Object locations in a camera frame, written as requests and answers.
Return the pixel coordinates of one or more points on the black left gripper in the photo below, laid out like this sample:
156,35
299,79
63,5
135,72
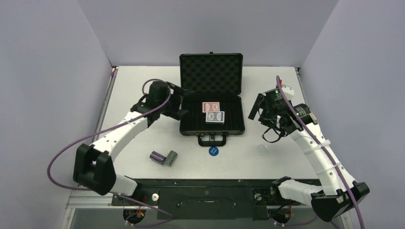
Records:
177,113

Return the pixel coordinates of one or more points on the purple poker chip stack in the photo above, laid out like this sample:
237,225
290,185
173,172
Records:
157,157

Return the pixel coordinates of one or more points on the black robot base mount plate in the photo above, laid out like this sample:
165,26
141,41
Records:
210,198

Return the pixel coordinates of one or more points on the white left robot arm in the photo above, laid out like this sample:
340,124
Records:
94,168

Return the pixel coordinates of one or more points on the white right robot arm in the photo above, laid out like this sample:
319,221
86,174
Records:
338,191

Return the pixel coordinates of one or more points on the red playing card deck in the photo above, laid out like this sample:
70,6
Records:
210,107

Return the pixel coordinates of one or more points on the black foam-lined carry case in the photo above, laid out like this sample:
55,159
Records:
212,77

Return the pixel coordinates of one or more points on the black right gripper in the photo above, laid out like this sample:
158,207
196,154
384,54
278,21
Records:
261,106

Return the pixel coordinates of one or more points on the blue round dealer button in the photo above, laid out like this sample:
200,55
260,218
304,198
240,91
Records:
213,151

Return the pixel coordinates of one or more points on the green blue poker chip stack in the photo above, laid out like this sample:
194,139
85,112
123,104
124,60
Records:
170,158

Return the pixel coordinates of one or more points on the clear round plastic disc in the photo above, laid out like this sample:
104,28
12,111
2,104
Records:
262,150

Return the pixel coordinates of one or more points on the blue playing card deck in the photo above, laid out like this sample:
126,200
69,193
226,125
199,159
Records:
215,117

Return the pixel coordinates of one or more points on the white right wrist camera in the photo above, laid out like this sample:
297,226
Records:
288,91

